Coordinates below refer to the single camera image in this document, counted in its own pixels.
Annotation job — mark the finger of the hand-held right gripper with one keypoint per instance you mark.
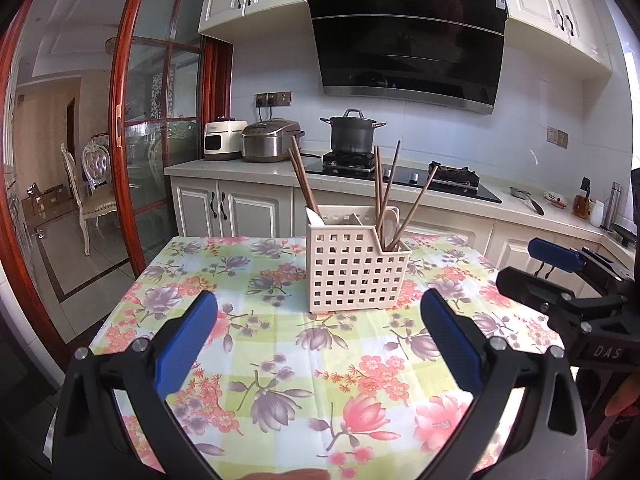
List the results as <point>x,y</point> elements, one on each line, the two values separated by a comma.
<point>530,287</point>
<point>555,252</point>

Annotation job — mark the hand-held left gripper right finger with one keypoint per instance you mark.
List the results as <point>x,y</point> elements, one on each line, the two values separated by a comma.
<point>450,340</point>

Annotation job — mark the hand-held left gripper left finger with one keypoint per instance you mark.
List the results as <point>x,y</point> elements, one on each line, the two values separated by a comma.
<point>187,335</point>

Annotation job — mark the white plastic utensil basket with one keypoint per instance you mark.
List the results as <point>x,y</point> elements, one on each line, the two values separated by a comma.
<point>350,270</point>

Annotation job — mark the white ceramic spoon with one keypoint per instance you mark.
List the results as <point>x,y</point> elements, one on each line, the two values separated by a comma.
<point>314,217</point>
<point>390,220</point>

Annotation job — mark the bunch of wooden chopsticks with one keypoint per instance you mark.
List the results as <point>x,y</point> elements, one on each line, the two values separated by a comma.
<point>305,185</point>

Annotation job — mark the person's left hand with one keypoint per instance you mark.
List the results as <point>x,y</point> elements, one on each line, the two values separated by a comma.
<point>285,475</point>

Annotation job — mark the small red white dish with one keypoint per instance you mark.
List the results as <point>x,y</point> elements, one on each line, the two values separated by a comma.
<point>556,200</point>

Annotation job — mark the oil bottle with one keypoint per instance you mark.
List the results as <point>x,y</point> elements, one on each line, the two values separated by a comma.
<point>581,202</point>

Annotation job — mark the small white jar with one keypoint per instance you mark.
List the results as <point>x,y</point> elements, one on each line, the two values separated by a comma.
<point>597,214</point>

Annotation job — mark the small metal ladle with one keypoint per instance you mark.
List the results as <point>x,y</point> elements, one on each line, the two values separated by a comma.
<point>522,194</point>

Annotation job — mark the steel thermos flask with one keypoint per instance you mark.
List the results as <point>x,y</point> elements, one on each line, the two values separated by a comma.
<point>611,205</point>

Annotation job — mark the floral tablecloth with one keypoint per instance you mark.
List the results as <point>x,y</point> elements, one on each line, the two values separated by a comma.
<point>280,340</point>

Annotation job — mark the black glass gas hob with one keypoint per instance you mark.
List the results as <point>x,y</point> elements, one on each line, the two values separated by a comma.
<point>450,187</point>

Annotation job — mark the white base cabinets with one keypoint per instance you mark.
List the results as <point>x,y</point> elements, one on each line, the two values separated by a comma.
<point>250,205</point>

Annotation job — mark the white ornate dining chair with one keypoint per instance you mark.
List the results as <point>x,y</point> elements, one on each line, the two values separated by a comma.
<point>98,160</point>
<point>97,207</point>

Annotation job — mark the red wooden sliding glass door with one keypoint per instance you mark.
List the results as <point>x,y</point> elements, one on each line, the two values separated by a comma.
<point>117,160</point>

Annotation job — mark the cardboard boxes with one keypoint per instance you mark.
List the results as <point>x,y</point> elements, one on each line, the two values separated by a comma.
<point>45,202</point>

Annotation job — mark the white rice cooker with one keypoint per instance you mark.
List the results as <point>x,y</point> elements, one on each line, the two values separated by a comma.
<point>222,140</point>

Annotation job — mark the silver rice cooker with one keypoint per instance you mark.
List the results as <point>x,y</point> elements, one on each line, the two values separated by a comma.
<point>270,142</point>

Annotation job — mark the dark grey stock pot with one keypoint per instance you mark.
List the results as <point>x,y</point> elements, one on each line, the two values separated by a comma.
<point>352,132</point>

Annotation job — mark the black range hood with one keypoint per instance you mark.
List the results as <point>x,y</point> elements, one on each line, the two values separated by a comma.
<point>410,40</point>

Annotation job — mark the ceiling lamp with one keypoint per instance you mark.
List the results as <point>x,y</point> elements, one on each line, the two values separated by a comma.
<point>110,45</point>

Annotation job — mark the gold wall switch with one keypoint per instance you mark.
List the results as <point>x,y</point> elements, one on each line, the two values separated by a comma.
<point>557,137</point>

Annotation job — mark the red wooden door frame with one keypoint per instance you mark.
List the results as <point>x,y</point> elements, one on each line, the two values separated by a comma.
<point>20,285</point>

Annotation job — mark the gold wall socket strip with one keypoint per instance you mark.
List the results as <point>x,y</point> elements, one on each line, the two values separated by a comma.
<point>274,99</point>

